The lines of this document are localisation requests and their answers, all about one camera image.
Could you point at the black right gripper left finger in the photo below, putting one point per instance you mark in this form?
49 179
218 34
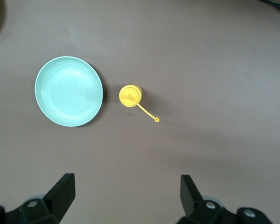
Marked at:
60 198

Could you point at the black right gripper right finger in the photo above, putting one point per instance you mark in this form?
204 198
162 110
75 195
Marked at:
191 200

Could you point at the yellow squeeze bottle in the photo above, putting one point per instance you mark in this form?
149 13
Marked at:
129 95

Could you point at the mint green plate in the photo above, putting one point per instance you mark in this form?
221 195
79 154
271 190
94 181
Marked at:
68 92

